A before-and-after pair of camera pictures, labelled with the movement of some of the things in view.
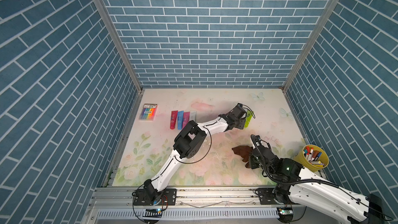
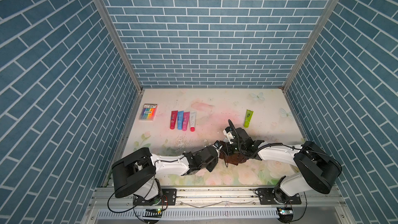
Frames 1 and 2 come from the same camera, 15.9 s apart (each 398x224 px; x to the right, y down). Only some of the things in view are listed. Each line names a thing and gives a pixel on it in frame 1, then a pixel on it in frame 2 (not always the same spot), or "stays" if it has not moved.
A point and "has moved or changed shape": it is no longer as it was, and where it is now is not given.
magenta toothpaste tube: x=186 y=119 stays
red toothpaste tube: x=173 y=117 stays
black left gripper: x=241 y=123 to x=213 y=164
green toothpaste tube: x=248 y=119 stays
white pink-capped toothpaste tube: x=193 y=116 stays
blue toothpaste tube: x=180 y=120 stays
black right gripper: x=251 y=160 to x=227 y=151
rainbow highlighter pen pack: x=148 y=112 stays
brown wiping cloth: x=244 y=152 has moved or changed shape
